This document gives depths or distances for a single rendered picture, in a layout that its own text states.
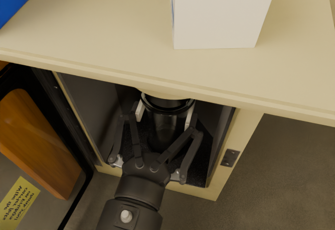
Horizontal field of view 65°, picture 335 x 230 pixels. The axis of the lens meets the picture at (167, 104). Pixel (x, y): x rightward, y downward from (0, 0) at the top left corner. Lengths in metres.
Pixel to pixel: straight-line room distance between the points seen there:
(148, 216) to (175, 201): 0.31
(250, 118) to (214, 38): 0.21
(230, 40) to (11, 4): 0.14
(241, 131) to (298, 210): 0.42
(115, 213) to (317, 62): 0.32
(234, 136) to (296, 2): 0.24
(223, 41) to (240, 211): 0.60
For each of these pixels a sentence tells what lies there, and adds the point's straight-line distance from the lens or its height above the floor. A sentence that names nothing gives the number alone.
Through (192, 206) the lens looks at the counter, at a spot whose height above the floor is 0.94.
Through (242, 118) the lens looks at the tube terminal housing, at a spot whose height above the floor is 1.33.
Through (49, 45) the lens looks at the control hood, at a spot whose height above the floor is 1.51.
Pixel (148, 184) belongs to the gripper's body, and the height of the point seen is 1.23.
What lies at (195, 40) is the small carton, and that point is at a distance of 0.16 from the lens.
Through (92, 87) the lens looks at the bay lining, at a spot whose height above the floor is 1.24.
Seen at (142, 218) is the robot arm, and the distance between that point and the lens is 0.40.
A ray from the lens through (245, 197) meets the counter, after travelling 0.73.
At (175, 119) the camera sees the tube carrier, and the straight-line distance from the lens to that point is 0.49.
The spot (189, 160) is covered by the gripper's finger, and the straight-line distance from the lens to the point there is 0.45.
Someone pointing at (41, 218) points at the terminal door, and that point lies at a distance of 0.58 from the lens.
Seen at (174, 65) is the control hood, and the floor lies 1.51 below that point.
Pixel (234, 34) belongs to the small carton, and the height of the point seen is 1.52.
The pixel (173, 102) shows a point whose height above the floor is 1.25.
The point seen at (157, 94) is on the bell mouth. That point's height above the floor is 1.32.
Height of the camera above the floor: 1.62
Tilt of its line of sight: 55 degrees down
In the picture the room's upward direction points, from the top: straight up
